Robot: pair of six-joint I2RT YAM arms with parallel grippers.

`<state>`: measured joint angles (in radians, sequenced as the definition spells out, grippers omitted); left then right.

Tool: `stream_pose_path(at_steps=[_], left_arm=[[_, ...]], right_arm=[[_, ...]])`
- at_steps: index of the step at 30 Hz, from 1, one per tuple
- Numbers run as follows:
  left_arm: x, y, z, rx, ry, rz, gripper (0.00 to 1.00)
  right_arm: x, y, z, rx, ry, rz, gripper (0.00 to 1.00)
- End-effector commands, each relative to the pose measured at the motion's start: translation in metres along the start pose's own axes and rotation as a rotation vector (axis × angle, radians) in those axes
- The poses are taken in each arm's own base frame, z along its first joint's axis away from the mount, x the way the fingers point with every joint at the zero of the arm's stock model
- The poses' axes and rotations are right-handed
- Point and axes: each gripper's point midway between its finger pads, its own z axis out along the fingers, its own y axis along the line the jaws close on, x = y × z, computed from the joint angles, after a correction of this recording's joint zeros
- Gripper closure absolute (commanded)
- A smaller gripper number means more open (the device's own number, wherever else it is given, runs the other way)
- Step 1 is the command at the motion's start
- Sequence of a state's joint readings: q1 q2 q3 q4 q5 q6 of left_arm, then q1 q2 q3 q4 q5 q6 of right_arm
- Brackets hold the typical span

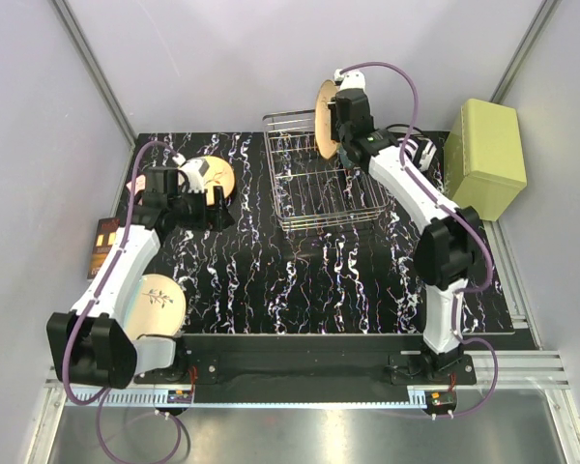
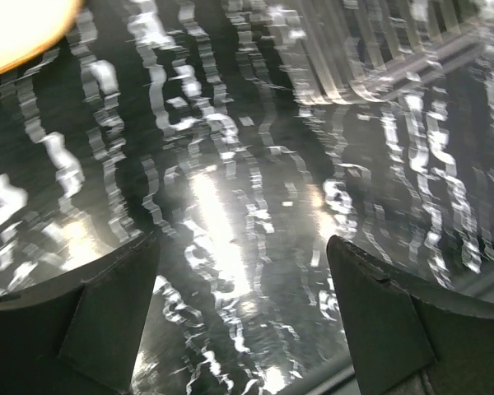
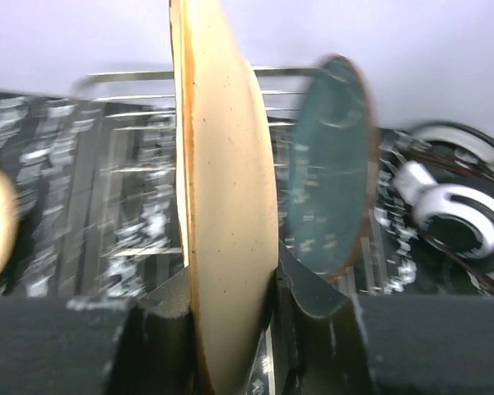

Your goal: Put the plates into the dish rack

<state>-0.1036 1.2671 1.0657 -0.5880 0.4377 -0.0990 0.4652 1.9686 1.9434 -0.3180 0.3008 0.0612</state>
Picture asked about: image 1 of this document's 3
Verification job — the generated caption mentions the beige leaf pattern plate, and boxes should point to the beige leaf pattern plate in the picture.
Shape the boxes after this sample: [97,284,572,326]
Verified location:
[314,80,339,160]

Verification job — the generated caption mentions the cream plate with sprig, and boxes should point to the cream plate with sprig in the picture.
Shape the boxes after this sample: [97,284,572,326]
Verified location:
[123,274,187,340]

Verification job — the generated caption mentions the blue glazed plate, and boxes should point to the blue glazed plate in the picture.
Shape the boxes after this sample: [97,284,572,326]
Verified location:
[338,149,355,170]

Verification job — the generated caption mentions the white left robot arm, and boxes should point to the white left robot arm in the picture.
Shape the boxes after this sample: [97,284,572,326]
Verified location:
[46,158,234,389]

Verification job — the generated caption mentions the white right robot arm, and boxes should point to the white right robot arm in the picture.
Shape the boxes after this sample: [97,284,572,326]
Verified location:
[327,88,492,384]

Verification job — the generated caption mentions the yellow floral plate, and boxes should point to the yellow floral plate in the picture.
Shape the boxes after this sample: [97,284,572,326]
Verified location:
[204,156,236,203]

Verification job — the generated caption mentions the pink cube power adapter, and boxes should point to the pink cube power adapter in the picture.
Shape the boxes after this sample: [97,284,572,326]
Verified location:
[126,175,146,194]

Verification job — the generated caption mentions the dark cover paperback book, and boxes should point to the dark cover paperback book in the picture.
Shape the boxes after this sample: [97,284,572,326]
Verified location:
[87,217,120,281]

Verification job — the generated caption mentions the white black headphones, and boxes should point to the white black headphones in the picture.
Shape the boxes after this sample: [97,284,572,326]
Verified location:
[387,124,438,174]

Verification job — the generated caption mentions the green rectangular box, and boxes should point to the green rectangular box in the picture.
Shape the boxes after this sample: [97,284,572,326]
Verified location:
[444,99,527,221]

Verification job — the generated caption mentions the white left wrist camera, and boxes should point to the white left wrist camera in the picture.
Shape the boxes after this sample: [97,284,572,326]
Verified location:
[173,154,210,193]

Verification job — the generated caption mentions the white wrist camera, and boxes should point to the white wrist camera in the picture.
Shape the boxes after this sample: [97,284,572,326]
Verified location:
[333,69,366,91]
[173,154,210,193]

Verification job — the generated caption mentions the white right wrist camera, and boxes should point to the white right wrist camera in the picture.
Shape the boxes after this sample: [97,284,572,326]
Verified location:
[333,69,366,91]

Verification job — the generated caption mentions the metal wire dish rack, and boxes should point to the metal wire dish rack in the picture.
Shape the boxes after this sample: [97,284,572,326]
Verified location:
[262,110,391,232]

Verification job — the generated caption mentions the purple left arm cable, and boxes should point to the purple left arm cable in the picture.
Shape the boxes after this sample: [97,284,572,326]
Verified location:
[61,140,192,461]

